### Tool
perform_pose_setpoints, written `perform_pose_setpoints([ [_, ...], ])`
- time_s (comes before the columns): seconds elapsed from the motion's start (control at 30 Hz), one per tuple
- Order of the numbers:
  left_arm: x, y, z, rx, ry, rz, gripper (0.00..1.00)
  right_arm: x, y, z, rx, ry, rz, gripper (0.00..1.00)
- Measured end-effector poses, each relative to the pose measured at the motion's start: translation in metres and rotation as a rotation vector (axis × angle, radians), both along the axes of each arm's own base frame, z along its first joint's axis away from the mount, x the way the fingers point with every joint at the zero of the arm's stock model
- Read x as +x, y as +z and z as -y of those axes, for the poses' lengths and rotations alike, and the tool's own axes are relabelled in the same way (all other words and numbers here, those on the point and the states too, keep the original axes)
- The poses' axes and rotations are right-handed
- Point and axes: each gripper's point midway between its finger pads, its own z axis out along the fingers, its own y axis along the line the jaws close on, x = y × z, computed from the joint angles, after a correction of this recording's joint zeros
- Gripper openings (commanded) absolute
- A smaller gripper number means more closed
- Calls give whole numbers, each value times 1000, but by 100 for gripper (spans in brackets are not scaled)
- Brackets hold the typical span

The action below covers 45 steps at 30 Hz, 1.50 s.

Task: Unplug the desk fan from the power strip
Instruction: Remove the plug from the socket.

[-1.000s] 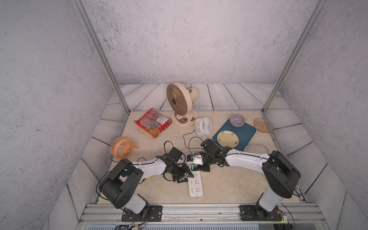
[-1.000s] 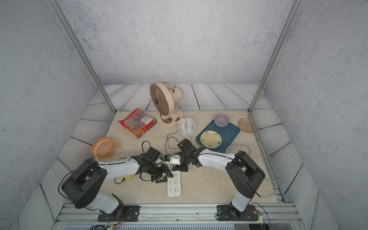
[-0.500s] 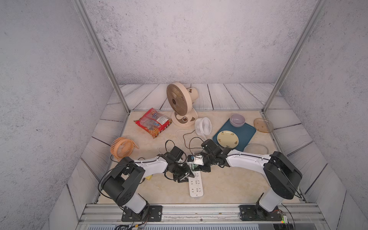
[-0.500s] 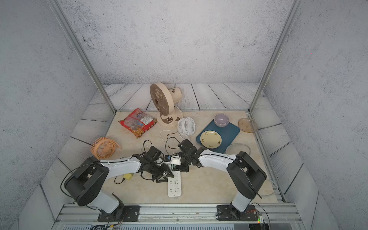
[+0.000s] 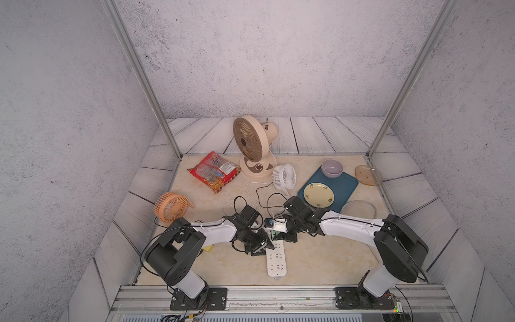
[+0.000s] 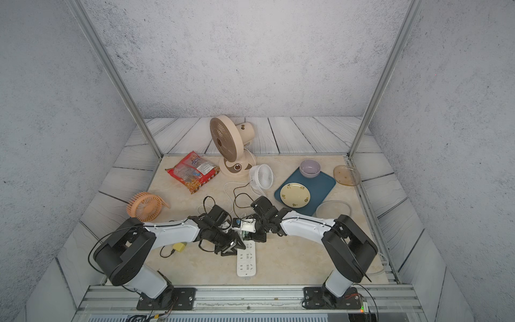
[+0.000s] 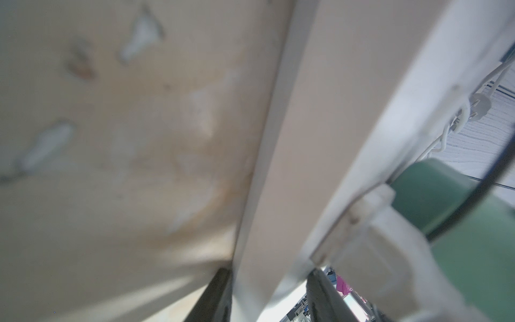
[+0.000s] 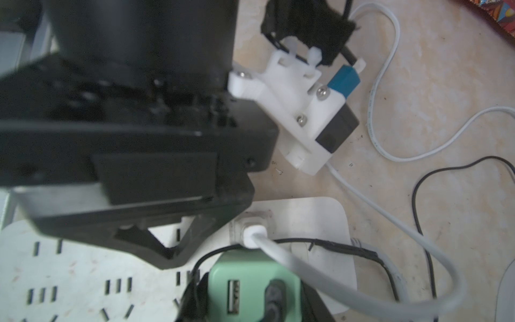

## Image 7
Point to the green plug adapter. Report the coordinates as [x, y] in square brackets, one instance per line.
[477, 255]

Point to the white power strip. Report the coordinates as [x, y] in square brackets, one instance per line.
[358, 88]

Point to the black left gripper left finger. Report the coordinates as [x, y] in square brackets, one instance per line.
[215, 303]

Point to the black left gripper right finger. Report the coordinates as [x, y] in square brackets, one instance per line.
[324, 301]

